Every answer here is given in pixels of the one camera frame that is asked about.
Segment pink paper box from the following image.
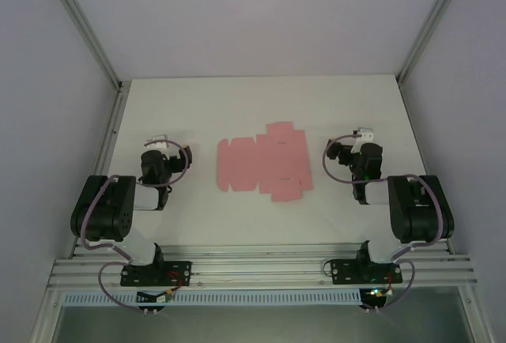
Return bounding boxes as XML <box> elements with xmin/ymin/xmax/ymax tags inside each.
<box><xmin>216</xmin><ymin>121</ymin><xmax>314</xmax><ymax>204</ymax></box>

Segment aluminium mounting rails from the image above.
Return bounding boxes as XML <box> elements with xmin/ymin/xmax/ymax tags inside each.
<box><xmin>47</xmin><ymin>242</ymin><xmax>481</xmax><ymax>292</ymax></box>

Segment left small controller board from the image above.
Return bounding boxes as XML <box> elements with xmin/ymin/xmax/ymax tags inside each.
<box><xmin>136</xmin><ymin>289</ymin><xmax>175</xmax><ymax>316</ymax></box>

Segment small controller board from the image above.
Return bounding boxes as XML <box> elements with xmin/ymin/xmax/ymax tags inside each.
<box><xmin>360</xmin><ymin>287</ymin><xmax>395</xmax><ymax>315</ymax></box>
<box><xmin>136</xmin><ymin>289</ymin><xmax>175</xmax><ymax>316</ymax></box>

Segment right small controller board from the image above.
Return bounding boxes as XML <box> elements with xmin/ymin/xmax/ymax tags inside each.
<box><xmin>360</xmin><ymin>287</ymin><xmax>395</xmax><ymax>315</ymax></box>

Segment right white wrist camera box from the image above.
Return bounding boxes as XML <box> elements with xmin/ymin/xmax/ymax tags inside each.
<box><xmin>353</xmin><ymin>126</ymin><xmax>375</xmax><ymax>153</ymax></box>

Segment left aluminium side rail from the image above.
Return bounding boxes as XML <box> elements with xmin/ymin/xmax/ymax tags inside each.
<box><xmin>67</xmin><ymin>81</ymin><xmax>132</xmax><ymax>259</ymax></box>

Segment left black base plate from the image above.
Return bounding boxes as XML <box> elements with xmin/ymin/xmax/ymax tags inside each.
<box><xmin>119</xmin><ymin>259</ymin><xmax>194</xmax><ymax>288</ymax></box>

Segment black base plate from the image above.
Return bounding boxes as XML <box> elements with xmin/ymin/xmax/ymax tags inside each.
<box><xmin>119</xmin><ymin>259</ymin><xmax>194</xmax><ymax>288</ymax></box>
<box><xmin>330</xmin><ymin>258</ymin><xmax>404</xmax><ymax>285</ymax></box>

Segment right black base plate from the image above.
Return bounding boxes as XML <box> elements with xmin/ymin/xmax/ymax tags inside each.
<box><xmin>330</xmin><ymin>258</ymin><xmax>404</xmax><ymax>285</ymax></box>

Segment right aluminium frame post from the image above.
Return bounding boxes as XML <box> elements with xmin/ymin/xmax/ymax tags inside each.
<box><xmin>396</xmin><ymin>0</ymin><xmax>475</xmax><ymax>85</ymax></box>

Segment aluminium frame post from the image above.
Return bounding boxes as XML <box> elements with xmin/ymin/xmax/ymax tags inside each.
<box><xmin>39</xmin><ymin>0</ymin><xmax>124</xmax><ymax>92</ymax></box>
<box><xmin>396</xmin><ymin>0</ymin><xmax>475</xmax><ymax>85</ymax></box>

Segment light blue slotted cable duct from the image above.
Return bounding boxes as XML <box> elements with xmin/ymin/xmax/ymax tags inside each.
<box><xmin>62</xmin><ymin>289</ymin><xmax>364</xmax><ymax>307</ymax></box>

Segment left aluminium frame post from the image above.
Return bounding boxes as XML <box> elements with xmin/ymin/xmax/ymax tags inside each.
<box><xmin>39</xmin><ymin>0</ymin><xmax>124</xmax><ymax>92</ymax></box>

